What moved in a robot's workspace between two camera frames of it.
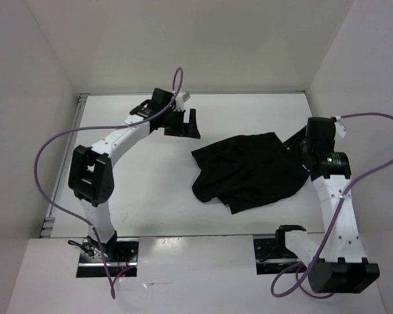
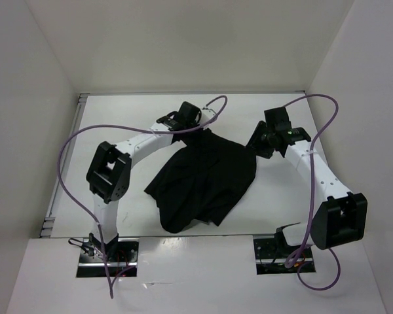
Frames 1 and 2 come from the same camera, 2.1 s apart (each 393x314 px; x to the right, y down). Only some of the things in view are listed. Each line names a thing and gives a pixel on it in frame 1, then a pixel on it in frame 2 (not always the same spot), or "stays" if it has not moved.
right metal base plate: (268, 258) stays
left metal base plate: (120, 252) stays
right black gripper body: (305, 146) to (266, 150)
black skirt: (244, 171) to (202, 175)
